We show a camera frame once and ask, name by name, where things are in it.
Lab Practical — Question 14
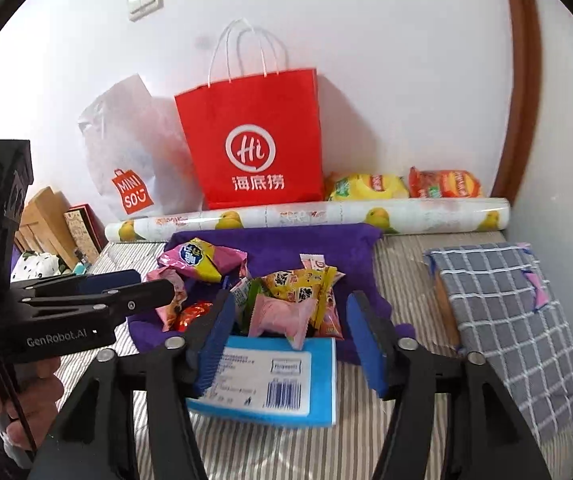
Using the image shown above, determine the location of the wooden side furniture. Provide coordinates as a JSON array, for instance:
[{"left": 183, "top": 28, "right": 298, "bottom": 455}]
[{"left": 15, "top": 186, "right": 78, "bottom": 270}]

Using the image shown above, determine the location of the blue white box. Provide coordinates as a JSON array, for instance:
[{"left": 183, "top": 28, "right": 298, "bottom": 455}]
[{"left": 188, "top": 336, "right": 337, "bottom": 428}]

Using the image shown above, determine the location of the light pink candy packet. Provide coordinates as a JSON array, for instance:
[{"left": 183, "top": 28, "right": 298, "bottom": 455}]
[{"left": 248, "top": 294, "right": 317, "bottom": 351}]

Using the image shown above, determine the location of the grey checked cloth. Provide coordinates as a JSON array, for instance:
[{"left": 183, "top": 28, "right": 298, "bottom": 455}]
[{"left": 424, "top": 242, "right": 573, "bottom": 444}]

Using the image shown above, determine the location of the red Haidilao paper bag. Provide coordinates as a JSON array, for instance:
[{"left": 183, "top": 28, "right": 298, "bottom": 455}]
[{"left": 173, "top": 16, "right": 326, "bottom": 212}]

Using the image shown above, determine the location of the small white candy packet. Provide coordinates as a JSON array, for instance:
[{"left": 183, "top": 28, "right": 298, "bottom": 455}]
[{"left": 300, "top": 254, "right": 327, "bottom": 271}]

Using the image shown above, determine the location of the brown door frame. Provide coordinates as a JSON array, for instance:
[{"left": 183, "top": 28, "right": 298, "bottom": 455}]
[{"left": 492, "top": 0, "right": 543, "bottom": 203}]

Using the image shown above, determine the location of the red gold snack packet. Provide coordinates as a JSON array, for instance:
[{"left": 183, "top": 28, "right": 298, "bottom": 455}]
[{"left": 172, "top": 300, "right": 213, "bottom": 333}]

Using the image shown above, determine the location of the white Miniso plastic bag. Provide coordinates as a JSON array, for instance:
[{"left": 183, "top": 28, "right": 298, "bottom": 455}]
[{"left": 78, "top": 75, "right": 203, "bottom": 220}]

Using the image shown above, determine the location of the red decorated box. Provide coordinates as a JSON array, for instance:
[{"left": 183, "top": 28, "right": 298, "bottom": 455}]
[{"left": 64, "top": 204, "right": 108, "bottom": 264}]

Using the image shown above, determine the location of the purple towel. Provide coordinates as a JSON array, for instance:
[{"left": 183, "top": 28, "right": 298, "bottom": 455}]
[{"left": 127, "top": 222, "right": 416, "bottom": 366}]

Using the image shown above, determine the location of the green snack packet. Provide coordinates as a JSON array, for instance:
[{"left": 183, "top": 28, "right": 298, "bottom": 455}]
[{"left": 230, "top": 278, "right": 266, "bottom": 335}]

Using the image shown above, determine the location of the left hand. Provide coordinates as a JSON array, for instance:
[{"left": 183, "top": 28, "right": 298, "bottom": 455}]
[{"left": 0, "top": 358, "right": 64, "bottom": 451}]

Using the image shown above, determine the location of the striped mattress cover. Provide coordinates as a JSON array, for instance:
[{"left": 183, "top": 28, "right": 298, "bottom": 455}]
[{"left": 51, "top": 231, "right": 573, "bottom": 480}]

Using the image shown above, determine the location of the red white long snack packet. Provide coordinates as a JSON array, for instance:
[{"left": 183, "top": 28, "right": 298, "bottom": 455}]
[{"left": 316, "top": 266, "right": 344, "bottom": 340}]

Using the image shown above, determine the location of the rolled duck print paper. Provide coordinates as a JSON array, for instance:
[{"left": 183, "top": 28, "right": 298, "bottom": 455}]
[{"left": 104, "top": 198, "right": 511, "bottom": 243}]

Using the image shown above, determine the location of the orange chips bag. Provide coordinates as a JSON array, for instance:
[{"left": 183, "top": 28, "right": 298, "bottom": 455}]
[{"left": 408, "top": 167, "right": 483, "bottom": 198}]

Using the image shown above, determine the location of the pink yellow snack packet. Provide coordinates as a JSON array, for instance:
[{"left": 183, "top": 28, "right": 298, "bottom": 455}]
[{"left": 157, "top": 237, "right": 247, "bottom": 283}]

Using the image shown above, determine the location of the yellow chips bag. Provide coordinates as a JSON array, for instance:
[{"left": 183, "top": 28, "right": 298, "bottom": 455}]
[{"left": 327, "top": 174, "right": 410, "bottom": 202}]

